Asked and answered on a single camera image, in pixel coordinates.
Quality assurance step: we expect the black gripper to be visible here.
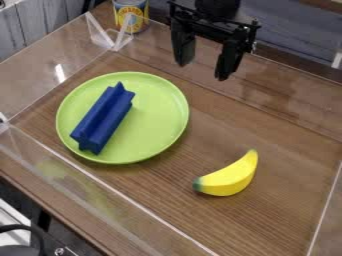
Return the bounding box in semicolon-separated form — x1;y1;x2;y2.
167;0;261;81

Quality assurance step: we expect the yellow toy banana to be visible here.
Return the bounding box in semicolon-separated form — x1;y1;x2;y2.
192;149;259;197

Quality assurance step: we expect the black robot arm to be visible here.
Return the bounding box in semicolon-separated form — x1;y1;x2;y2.
167;0;261;81

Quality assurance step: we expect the green plate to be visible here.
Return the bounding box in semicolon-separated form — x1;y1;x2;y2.
54;71;189;165

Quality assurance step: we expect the yellow labelled can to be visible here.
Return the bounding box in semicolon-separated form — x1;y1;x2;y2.
112;0;149;34

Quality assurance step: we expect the blue star-shaped block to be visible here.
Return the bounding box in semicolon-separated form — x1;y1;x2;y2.
70;82;134;154

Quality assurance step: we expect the clear acrylic corner bracket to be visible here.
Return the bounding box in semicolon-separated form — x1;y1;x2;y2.
85;12;133;52

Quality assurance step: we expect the clear acrylic front wall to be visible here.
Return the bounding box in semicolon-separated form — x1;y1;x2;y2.
0;123;219;256

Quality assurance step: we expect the black cable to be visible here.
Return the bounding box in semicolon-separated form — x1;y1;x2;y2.
0;223;46;256

